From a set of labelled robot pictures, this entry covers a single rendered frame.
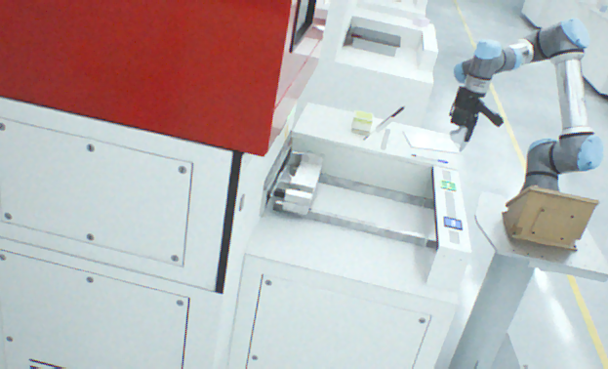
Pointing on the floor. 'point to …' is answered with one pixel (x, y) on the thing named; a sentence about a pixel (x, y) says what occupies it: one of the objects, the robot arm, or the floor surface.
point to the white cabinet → (330, 322)
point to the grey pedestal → (494, 318)
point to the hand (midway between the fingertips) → (463, 147)
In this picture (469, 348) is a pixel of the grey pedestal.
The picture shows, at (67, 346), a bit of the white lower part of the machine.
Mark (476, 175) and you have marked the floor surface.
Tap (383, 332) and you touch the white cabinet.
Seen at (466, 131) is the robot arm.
